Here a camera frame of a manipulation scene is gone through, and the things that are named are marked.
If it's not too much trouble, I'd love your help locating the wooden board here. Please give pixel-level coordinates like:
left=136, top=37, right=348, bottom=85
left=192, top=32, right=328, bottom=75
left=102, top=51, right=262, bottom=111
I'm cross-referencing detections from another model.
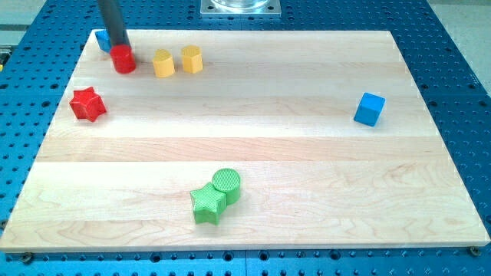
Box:
left=1, top=30, right=489, bottom=253

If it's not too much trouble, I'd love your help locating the blue perforated table plate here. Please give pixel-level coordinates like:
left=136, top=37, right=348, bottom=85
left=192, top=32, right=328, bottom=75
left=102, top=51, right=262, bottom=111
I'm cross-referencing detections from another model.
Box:
left=1, top=0, right=490, bottom=275

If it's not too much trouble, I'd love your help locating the blue cube block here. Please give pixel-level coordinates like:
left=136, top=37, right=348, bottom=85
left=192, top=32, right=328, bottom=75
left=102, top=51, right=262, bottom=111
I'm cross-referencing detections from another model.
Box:
left=354, top=92, right=386, bottom=127

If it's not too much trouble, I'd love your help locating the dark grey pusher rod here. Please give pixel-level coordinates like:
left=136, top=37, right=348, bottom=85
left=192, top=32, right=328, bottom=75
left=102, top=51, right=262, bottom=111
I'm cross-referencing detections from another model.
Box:
left=97, top=0, right=130, bottom=46

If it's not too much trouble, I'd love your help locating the green cylinder block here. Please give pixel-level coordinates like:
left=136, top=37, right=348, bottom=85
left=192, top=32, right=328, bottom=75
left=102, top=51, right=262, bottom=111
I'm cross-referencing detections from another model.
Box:
left=212, top=168, right=241, bottom=205

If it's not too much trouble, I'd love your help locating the red star block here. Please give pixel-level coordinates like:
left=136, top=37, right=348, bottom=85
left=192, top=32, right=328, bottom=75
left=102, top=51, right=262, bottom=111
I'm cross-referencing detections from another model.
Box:
left=69, top=87, right=107, bottom=122

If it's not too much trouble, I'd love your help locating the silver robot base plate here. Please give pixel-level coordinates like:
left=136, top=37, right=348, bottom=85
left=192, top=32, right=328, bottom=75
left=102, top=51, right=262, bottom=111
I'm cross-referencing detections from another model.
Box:
left=199, top=0, right=282, bottom=18

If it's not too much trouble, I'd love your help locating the yellow heart block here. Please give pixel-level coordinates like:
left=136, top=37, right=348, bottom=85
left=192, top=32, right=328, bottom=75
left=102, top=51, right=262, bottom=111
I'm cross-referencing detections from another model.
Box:
left=152, top=49, right=175, bottom=78

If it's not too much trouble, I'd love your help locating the red cylinder block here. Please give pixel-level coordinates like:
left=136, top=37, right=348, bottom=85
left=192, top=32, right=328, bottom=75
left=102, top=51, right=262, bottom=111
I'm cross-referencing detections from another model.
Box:
left=110, top=44, right=136, bottom=74

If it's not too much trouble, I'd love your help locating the yellow hexagon block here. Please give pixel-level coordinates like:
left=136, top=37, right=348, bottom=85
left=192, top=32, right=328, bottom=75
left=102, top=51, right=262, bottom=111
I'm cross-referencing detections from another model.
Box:
left=181, top=45, right=203, bottom=74

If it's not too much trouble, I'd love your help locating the blue block behind rod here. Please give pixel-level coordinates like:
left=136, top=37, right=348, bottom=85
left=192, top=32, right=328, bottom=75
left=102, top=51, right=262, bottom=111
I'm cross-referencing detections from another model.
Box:
left=95, top=29, right=111, bottom=53

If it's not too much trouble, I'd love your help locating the green star block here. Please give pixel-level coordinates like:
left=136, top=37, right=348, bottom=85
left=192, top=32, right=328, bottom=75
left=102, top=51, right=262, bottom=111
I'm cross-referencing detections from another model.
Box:
left=190, top=182, right=227, bottom=225

